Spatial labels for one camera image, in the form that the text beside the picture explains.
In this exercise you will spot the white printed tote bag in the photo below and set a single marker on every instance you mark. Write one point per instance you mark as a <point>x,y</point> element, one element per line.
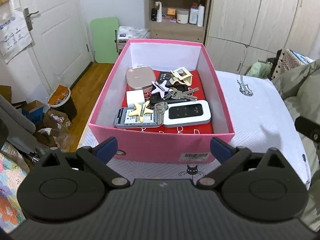
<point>15,35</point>

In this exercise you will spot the white cat-print tablecloth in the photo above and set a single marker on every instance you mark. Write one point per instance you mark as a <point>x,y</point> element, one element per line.
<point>252,129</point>

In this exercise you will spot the white door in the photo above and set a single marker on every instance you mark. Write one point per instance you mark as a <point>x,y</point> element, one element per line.
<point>60,41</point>

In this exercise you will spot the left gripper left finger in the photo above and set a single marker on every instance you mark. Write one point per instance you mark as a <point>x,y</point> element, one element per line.
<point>97,158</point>

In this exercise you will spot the cream star hair clip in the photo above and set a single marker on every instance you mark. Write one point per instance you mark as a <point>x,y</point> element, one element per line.
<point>141,110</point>

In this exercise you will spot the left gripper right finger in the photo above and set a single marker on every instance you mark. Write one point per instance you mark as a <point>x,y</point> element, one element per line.
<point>231,159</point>

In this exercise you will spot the cream claw hair clip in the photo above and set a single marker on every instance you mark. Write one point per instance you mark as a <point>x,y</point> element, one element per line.
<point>181,76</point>

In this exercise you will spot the grey old mobile phone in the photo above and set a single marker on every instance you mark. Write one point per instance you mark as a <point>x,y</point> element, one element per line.
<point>124,121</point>

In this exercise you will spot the purple star hair clip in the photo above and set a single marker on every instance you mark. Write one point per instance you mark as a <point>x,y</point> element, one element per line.
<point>160,88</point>

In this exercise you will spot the pink cardboard box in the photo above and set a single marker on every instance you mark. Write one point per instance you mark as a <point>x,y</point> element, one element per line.
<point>144,146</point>

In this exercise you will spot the black white patterned bag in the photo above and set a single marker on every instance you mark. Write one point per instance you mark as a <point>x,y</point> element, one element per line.
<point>286,60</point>

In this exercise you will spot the bunch of keys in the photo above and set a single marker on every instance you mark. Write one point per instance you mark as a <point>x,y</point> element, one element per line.
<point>176,94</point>

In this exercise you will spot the white jar on shelf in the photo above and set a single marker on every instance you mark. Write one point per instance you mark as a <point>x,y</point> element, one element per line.
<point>182,16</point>

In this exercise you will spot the trash bin with orange bag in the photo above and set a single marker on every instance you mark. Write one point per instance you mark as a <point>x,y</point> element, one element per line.
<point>61,100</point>

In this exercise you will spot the wooden open shelf unit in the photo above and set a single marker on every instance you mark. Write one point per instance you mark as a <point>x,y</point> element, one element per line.
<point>160,19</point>

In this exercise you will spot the olive green jacket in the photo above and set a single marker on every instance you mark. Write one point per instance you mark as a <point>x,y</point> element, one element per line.
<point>295,93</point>

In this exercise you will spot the floral quilt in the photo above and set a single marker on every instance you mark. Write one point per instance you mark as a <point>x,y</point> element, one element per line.
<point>13,170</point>

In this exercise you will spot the white pocket wifi router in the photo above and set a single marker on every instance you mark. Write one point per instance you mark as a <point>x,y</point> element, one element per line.
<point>187,114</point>

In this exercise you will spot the blue small carton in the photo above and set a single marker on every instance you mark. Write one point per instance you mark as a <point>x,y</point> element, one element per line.
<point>33,111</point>

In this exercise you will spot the pink rounded compact case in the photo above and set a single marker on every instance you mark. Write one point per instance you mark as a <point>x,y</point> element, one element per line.
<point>140,78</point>

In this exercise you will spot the green folding table board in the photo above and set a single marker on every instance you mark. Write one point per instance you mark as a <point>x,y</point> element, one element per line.
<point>104,38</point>

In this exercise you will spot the white plastic paper pack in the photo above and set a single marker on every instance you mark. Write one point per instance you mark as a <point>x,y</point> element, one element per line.
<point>126,33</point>

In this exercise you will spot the light wood wardrobe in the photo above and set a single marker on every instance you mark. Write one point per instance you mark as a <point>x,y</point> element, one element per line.
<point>242,32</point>

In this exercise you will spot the black phone battery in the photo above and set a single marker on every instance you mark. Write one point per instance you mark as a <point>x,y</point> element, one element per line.
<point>164,76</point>

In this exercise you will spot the white charger cube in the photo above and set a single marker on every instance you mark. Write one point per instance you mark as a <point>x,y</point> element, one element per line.
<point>134,96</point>

